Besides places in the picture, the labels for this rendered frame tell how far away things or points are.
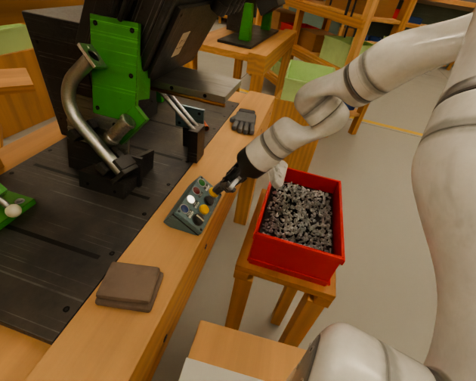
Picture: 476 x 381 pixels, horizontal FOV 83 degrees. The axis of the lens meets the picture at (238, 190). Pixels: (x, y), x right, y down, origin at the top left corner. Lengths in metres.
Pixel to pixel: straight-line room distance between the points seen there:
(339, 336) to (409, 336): 1.67
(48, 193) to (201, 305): 1.00
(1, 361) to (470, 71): 0.67
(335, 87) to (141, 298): 0.48
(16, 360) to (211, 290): 1.13
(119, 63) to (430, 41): 0.57
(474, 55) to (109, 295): 0.55
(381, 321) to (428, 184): 1.61
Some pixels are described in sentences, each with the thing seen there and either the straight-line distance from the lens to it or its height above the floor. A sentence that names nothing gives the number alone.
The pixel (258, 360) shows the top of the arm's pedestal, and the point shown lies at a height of 0.85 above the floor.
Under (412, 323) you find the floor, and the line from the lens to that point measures 1.92.
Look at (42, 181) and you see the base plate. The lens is 0.86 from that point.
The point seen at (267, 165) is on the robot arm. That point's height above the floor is 1.08.
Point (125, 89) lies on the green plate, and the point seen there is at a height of 1.14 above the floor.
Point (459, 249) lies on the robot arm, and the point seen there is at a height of 1.27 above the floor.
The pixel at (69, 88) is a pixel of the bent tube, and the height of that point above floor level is 1.13.
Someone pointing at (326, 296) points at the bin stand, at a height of 0.79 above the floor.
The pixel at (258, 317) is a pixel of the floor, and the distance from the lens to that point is 1.56.
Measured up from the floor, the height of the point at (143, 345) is 0.90.
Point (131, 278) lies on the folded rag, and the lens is 0.55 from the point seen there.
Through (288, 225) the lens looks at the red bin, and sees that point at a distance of 0.73.
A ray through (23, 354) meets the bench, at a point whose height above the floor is 0.88.
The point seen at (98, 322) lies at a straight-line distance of 0.56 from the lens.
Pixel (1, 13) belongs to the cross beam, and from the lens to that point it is 1.07.
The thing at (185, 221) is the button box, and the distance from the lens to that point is 0.62.
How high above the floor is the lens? 1.39
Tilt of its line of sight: 39 degrees down
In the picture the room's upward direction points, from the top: 9 degrees clockwise
